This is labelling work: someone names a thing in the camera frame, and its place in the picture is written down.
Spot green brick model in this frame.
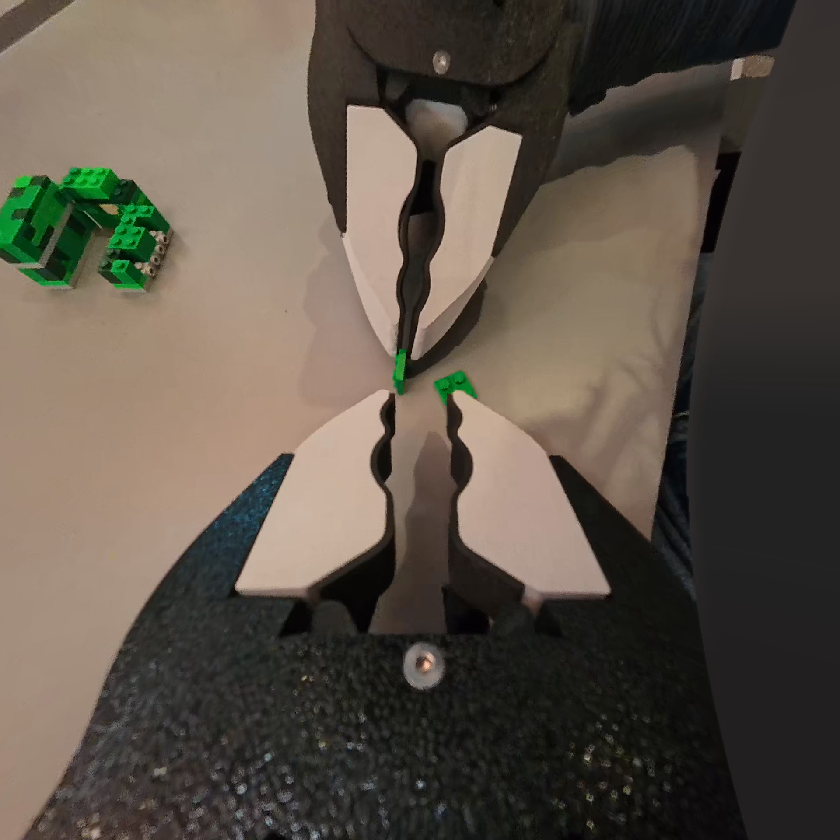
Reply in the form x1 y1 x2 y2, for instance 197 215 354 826
0 167 175 296

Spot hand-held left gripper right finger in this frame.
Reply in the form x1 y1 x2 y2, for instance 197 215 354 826
446 395 613 605

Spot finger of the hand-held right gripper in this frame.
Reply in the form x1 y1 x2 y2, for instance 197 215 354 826
341 104 424 358
407 123 524 358

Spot grey desk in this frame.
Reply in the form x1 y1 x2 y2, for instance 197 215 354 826
0 0 739 840

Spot person's blue jeans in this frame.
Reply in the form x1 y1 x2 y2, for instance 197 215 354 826
653 249 700 592

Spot green wedge plate brick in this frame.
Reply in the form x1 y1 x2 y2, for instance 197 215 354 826
434 371 480 404

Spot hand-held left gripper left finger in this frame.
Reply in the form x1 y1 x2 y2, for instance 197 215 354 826
234 389 398 601

